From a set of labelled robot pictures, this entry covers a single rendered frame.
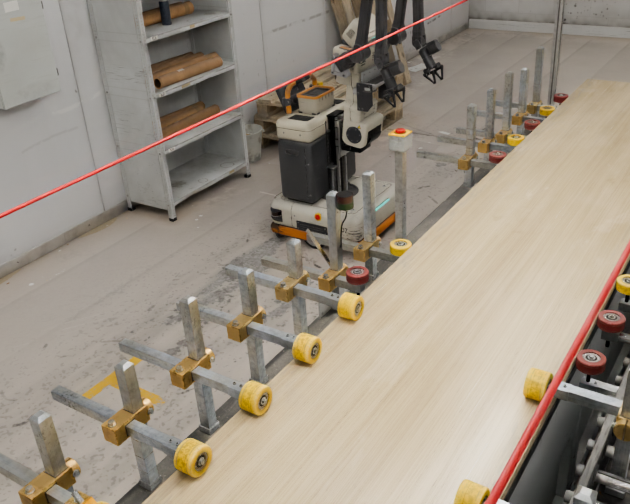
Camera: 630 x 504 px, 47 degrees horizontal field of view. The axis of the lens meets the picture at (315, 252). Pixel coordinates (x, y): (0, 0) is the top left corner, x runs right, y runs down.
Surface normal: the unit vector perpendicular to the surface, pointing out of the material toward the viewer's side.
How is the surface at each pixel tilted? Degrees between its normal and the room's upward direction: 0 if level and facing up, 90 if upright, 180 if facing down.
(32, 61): 90
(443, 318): 0
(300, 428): 0
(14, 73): 90
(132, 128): 90
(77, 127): 90
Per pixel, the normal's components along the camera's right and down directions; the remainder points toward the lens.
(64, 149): 0.84, 0.22
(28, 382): -0.06, -0.88
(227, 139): -0.54, 0.43
